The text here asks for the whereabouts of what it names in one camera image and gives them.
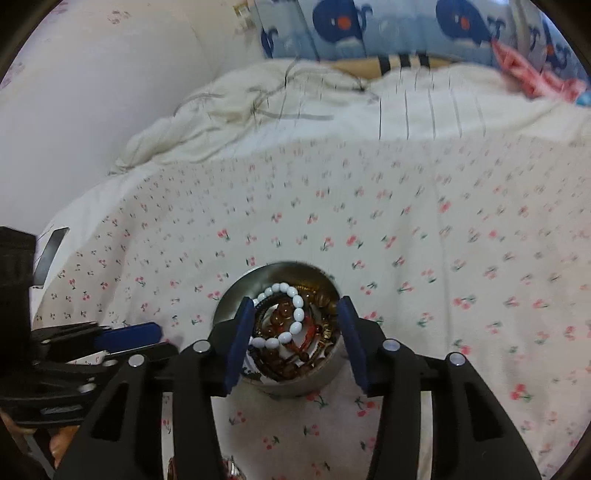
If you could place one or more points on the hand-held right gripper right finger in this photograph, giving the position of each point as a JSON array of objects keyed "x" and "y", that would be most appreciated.
[{"x": 353, "y": 341}]

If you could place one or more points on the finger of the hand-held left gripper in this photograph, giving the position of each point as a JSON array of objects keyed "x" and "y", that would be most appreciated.
[
  {"x": 129, "y": 336},
  {"x": 157, "y": 351}
]

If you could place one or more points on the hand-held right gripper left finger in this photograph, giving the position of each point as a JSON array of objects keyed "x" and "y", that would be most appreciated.
[{"x": 240, "y": 341}]

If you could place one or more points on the round metal tin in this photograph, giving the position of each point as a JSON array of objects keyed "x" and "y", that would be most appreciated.
[{"x": 295, "y": 387}]

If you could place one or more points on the person's left hand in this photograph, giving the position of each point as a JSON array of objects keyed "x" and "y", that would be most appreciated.
[{"x": 64, "y": 447}]

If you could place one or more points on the cherry print bed sheet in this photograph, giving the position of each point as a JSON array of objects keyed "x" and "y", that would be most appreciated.
[{"x": 415, "y": 277}]

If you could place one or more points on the white striped duvet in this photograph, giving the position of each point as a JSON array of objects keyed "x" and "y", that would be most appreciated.
[{"x": 438, "y": 106}]

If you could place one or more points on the yellow black striped pillow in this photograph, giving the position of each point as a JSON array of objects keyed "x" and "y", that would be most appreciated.
[{"x": 360, "y": 67}]

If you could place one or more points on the whale print blue cloth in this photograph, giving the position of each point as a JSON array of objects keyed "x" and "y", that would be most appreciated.
[{"x": 341, "y": 23}]

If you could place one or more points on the pink cloth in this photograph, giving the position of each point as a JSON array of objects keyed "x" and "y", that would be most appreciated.
[{"x": 517, "y": 64}]

